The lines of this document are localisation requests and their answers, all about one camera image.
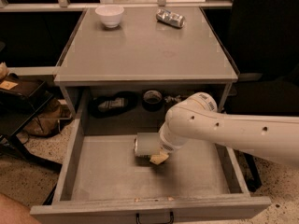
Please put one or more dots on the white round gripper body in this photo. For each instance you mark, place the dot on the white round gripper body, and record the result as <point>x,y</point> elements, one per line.
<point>169,146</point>

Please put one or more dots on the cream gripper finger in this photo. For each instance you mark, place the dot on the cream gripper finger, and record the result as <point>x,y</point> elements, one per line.
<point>159,158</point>

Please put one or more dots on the green white 7up can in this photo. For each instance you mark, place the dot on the green white 7up can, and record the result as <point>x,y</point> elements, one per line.
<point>147,144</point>

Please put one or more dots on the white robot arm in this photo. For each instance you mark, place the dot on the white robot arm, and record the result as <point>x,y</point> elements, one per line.
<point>271,138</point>

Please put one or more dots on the open grey top drawer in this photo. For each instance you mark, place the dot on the open grey top drawer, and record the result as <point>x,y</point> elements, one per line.
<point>103,182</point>

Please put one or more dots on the grey cabinet with top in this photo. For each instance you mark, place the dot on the grey cabinet with top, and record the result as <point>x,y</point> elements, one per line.
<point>141,54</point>

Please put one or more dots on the crushed silver can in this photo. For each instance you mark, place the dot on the crushed silver can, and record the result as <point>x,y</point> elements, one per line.
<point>170,18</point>

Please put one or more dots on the small crumpled white object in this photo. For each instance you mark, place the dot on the small crumpled white object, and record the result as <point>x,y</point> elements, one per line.
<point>172,99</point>

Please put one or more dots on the black tape roll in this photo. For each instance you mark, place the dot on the black tape roll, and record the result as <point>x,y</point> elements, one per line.
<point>152,100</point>

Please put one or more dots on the brown bag on floor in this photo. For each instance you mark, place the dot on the brown bag on floor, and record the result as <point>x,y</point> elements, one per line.
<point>49,121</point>

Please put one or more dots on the white bowl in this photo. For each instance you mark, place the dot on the white bowl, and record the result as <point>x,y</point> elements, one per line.
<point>110,15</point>

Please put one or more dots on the black side table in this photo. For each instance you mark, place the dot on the black side table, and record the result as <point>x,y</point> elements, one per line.
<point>18,107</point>

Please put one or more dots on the person's bare knee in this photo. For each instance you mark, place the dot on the person's bare knee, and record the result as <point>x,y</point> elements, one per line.
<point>14,212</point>

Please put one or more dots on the black office chair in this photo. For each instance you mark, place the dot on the black office chair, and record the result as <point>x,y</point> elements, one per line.
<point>263,38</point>

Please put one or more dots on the yellow sticky note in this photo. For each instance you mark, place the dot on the yellow sticky note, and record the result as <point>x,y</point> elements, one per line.
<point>7,85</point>

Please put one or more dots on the black drawer handle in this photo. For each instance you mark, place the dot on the black drawer handle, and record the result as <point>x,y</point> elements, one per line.
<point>167,218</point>

